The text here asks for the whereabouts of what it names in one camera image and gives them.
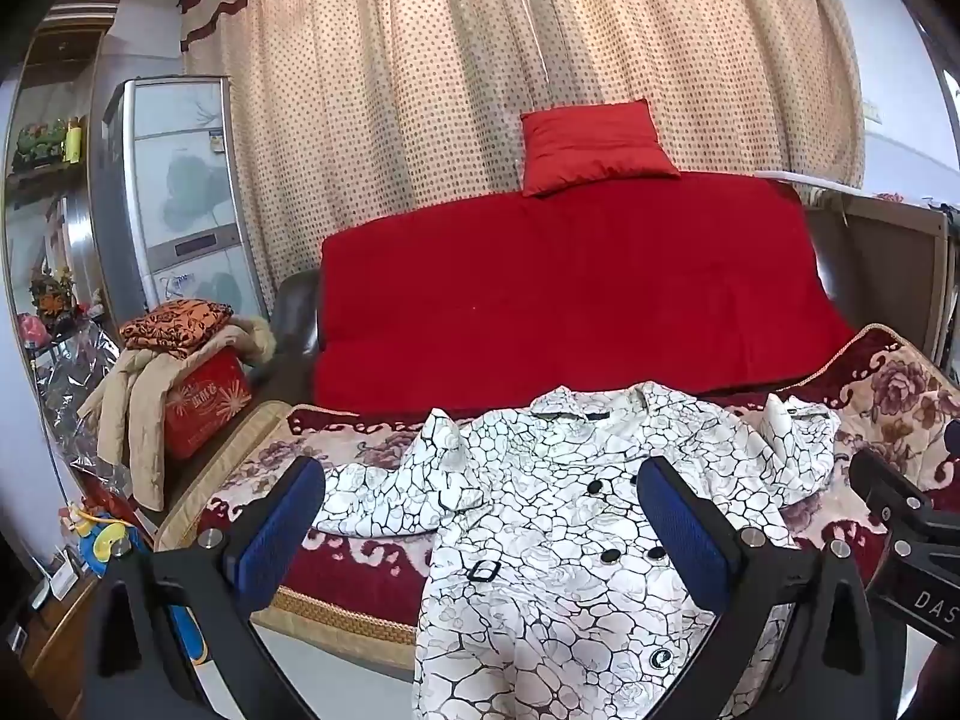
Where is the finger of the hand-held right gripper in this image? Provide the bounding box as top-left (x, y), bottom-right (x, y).
top-left (849, 448), bottom-right (935, 537)

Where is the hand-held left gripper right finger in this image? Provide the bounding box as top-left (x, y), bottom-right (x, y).
top-left (636, 454), bottom-right (893, 720)

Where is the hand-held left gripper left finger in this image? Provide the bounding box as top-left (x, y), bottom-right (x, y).
top-left (82, 456), bottom-right (327, 720)

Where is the white crackle-print coat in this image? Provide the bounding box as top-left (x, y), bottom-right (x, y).
top-left (311, 382), bottom-right (842, 720)

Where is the floral plush blanket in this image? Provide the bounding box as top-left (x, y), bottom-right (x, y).
top-left (154, 324), bottom-right (960, 661)

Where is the red cardboard box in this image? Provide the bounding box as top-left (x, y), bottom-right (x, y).
top-left (163, 349), bottom-right (253, 460)

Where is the colourful plastic toy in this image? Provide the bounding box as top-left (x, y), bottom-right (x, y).
top-left (61, 501), bottom-right (155, 582)

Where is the beige padded jacket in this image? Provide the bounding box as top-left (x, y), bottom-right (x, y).
top-left (77, 315), bottom-right (278, 513)

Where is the dark leather sofa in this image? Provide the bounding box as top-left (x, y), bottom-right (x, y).
top-left (255, 195), bottom-right (863, 421)

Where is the orange patterned cloth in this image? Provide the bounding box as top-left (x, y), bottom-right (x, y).
top-left (120, 300), bottom-right (236, 361)

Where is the silver foil sheet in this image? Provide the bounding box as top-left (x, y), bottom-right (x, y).
top-left (34, 319), bottom-right (137, 515)

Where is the red sofa cover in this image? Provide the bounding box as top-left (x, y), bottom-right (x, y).
top-left (311, 171), bottom-right (857, 416)

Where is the artificial flower arrangement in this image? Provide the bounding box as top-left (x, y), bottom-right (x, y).
top-left (30, 268), bottom-right (77, 332)

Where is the wooden display cabinet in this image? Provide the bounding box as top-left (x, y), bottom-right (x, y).
top-left (4, 0), bottom-right (121, 365)

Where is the red pillow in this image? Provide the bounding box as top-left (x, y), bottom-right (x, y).
top-left (520, 99), bottom-right (682, 199)

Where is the green ornament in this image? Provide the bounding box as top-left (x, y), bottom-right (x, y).
top-left (13, 120), bottom-right (68, 167)

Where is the beige dotted curtain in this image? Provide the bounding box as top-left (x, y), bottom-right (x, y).
top-left (180, 0), bottom-right (867, 320)

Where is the wooden bed frame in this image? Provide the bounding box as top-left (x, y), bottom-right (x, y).
top-left (799, 184), bottom-right (960, 395)

